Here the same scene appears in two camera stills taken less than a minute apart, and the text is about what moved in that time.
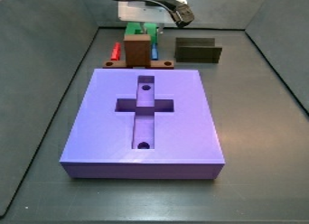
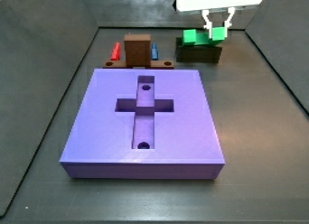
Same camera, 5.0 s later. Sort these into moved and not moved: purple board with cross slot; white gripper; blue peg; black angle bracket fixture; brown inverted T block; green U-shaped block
Moved: green U-shaped block; white gripper
Not moved: black angle bracket fixture; brown inverted T block; blue peg; purple board with cross slot
